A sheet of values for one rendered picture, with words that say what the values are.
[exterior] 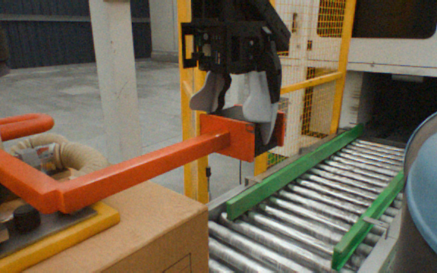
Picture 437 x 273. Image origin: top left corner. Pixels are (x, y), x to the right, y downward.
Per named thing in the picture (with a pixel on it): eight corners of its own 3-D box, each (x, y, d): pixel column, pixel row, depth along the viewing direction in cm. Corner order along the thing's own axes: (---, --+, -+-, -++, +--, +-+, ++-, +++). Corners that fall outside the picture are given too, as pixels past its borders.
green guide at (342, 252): (428, 146, 227) (431, 134, 224) (447, 150, 220) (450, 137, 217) (329, 268, 113) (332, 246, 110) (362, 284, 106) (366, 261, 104)
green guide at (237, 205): (348, 131, 260) (350, 120, 257) (362, 133, 254) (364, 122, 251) (212, 213, 146) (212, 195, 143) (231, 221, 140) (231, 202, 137)
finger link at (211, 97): (175, 128, 46) (190, 66, 41) (204, 119, 50) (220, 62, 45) (190, 140, 44) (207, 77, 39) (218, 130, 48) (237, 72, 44)
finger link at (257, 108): (242, 155, 39) (221, 79, 38) (268, 142, 43) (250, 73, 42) (263, 152, 37) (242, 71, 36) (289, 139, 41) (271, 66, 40)
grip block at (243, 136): (235, 134, 52) (236, 103, 50) (284, 145, 47) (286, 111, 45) (199, 148, 46) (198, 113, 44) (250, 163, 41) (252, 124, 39)
